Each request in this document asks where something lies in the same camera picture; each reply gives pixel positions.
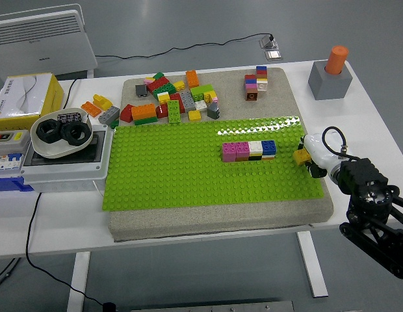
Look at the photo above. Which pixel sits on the large red toy brick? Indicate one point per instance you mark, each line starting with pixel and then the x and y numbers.
pixel 156 85

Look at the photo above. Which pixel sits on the green toy baseplate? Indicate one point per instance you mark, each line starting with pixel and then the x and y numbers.
pixel 172 169

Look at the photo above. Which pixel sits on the large orange toy brick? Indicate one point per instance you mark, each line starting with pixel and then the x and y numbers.
pixel 143 112

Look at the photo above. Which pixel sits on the white table leg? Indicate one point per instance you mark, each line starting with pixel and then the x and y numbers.
pixel 78 282
pixel 312 266

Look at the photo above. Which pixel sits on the grey block holder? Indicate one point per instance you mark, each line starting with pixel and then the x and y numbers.
pixel 328 87

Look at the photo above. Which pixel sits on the white panel heater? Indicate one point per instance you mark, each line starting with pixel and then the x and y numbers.
pixel 42 42

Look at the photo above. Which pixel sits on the grey-brown table mat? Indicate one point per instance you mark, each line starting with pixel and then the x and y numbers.
pixel 188 224

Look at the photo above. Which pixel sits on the long lime green brick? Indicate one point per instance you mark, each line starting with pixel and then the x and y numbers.
pixel 174 112

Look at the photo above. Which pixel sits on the grey switch box red button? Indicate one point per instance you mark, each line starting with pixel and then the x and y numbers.
pixel 9 138

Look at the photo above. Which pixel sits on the orange cylinder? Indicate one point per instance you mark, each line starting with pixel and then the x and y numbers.
pixel 336 60

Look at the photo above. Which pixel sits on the grey toy brick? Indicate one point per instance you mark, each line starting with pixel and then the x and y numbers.
pixel 188 101
pixel 109 114

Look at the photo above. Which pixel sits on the flat black toy brick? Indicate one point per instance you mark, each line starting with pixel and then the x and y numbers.
pixel 255 158

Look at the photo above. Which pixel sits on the blue toy brick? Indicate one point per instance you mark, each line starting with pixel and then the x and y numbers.
pixel 269 149

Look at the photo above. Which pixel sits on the silver floor cover plate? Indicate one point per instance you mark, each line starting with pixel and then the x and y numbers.
pixel 273 55

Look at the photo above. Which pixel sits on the white bowl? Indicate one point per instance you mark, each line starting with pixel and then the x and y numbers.
pixel 52 151

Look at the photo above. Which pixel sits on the flat orange toy brick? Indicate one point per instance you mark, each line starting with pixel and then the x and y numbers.
pixel 243 159

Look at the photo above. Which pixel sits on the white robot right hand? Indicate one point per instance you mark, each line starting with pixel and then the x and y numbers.
pixel 318 146

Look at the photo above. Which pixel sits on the white blue circuit breaker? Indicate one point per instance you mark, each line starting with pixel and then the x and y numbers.
pixel 6 162

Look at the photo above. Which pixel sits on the yellow white toy brick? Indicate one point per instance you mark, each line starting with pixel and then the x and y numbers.
pixel 163 98

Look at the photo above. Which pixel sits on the small black patterned board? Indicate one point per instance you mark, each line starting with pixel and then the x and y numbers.
pixel 68 117

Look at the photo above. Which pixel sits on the white electrical enclosure box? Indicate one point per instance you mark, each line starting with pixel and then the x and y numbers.
pixel 65 172

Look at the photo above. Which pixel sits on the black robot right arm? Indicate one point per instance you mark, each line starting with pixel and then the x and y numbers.
pixel 360 175

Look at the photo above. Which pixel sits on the dark grey sloped brick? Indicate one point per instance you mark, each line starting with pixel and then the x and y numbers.
pixel 214 111

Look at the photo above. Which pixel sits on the yellow sloped toy brick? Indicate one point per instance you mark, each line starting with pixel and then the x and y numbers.
pixel 102 102

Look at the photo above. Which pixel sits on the blue plastic block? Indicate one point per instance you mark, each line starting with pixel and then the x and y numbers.
pixel 6 184

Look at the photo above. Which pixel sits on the flat green toy brick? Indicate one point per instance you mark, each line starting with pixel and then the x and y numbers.
pixel 145 122

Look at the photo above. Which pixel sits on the yellow white carton box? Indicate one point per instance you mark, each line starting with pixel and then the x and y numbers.
pixel 19 94

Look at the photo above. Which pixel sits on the dark grey flat brick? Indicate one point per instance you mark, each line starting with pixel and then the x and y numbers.
pixel 141 90

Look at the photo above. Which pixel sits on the lime green toy brick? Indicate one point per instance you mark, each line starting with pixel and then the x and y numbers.
pixel 201 91

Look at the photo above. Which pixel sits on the red sloped toy brick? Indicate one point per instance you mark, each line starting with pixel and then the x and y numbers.
pixel 126 113

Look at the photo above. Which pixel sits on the flat orange white brick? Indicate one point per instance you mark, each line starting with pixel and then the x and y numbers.
pixel 268 157

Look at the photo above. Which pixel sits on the small green toy brick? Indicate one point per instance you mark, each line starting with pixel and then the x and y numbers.
pixel 158 75
pixel 115 123

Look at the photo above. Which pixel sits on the silver floor socket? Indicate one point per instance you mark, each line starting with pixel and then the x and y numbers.
pixel 265 44

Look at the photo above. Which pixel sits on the large black hex nut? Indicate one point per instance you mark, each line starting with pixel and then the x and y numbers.
pixel 66 138
pixel 42 135

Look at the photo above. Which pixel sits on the brick stack with brown base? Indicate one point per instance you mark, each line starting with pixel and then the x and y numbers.
pixel 251 94

